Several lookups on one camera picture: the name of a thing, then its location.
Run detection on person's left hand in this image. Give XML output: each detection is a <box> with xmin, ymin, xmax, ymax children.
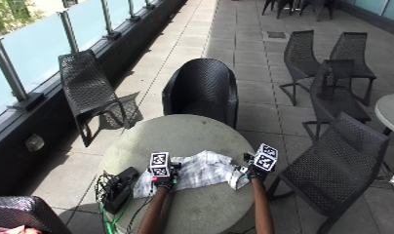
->
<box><xmin>151</xmin><ymin>161</ymin><xmax>183</xmax><ymax>191</ymax></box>

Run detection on person's right hand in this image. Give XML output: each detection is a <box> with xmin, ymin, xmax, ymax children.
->
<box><xmin>240</xmin><ymin>151</ymin><xmax>272</xmax><ymax>183</ymax></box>

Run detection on white checked cloth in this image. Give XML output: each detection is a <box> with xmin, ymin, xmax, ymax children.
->
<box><xmin>132</xmin><ymin>149</ymin><xmax>252</xmax><ymax>199</ymax></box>

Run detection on white marker cube right glove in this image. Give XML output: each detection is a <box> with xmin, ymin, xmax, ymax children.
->
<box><xmin>252</xmin><ymin>142</ymin><xmax>280</xmax><ymax>173</ymax></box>

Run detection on white marker cube glove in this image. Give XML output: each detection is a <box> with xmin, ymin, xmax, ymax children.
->
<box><xmin>252</xmin><ymin>142</ymin><xmax>280</xmax><ymax>173</ymax></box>
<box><xmin>148</xmin><ymin>151</ymin><xmax>173</xmax><ymax>178</ymax></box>

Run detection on white marker cube left glove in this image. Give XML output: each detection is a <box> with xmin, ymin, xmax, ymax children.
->
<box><xmin>148</xmin><ymin>151</ymin><xmax>173</xmax><ymax>178</ymax></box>

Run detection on black box device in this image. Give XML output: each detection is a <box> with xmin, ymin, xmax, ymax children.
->
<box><xmin>103</xmin><ymin>166</ymin><xmax>141</xmax><ymax>215</ymax></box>

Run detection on black mesh chair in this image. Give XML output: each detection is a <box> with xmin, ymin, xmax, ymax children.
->
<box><xmin>328</xmin><ymin>31</ymin><xmax>379</xmax><ymax>107</ymax></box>
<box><xmin>267</xmin><ymin>111</ymin><xmax>391</xmax><ymax>234</ymax></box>
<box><xmin>301</xmin><ymin>58</ymin><xmax>372</xmax><ymax>141</ymax></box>
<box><xmin>277</xmin><ymin>29</ymin><xmax>321</xmax><ymax>107</ymax></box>
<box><xmin>59</xmin><ymin>49</ymin><xmax>133</xmax><ymax>148</ymax></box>

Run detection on black wicker armchair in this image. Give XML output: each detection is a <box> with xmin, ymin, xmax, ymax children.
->
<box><xmin>161</xmin><ymin>58</ymin><xmax>240</xmax><ymax>130</ymax></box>
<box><xmin>0</xmin><ymin>195</ymin><xmax>75</xmax><ymax>234</ymax></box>

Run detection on round grey side table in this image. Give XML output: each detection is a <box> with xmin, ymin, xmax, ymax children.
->
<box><xmin>373</xmin><ymin>93</ymin><xmax>394</xmax><ymax>209</ymax></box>

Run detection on floor drain cover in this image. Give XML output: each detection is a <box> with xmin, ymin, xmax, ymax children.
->
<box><xmin>267</xmin><ymin>30</ymin><xmax>288</xmax><ymax>40</ymax></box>

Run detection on pink cloth item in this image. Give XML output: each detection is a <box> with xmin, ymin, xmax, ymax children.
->
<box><xmin>0</xmin><ymin>224</ymin><xmax>43</xmax><ymax>234</ymax></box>

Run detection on frosted glass balustrade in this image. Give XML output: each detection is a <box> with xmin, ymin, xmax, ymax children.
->
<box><xmin>0</xmin><ymin>0</ymin><xmax>164</xmax><ymax>123</ymax></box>

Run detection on black cable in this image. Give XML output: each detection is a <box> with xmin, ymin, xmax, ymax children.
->
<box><xmin>95</xmin><ymin>171</ymin><xmax>117</xmax><ymax>209</ymax></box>

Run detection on green cable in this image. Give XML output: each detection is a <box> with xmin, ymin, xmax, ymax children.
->
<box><xmin>99</xmin><ymin>194</ymin><xmax>133</xmax><ymax>234</ymax></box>

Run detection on round wall light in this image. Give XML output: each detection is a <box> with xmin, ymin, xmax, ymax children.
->
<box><xmin>24</xmin><ymin>134</ymin><xmax>47</xmax><ymax>153</ymax></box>

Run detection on metal balustrade post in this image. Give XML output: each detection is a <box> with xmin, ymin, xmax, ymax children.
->
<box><xmin>59</xmin><ymin>10</ymin><xmax>81</xmax><ymax>55</ymax></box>
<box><xmin>99</xmin><ymin>0</ymin><xmax>124</xmax><ymax>42</ymax></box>
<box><xmin>0</xmin><ymin>40</ymin><xmax>47</xmax><ymax>111</ymax></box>
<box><xmin>125</xmin><ymin>0</ymin><xmax>143</xmax><ymax>23</ymax></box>

